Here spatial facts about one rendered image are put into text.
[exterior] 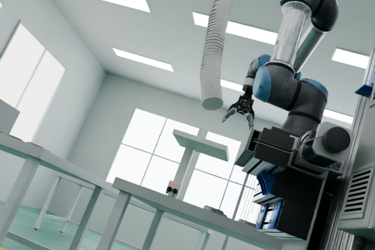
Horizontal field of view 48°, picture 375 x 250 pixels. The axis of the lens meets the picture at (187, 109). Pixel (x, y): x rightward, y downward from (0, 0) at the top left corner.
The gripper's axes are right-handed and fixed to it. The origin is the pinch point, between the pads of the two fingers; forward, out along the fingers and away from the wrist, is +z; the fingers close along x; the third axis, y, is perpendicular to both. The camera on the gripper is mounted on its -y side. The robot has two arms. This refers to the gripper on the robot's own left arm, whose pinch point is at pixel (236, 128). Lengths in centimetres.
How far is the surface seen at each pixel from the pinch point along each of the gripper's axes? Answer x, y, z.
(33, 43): -339, -430, -137
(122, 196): -40, -9, 48
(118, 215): -38, -9, 57
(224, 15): -36, -120, -121
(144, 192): -30, -4, 43
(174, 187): -23, -93, 28
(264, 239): 27, 4, 44
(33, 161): -86, -6, 47
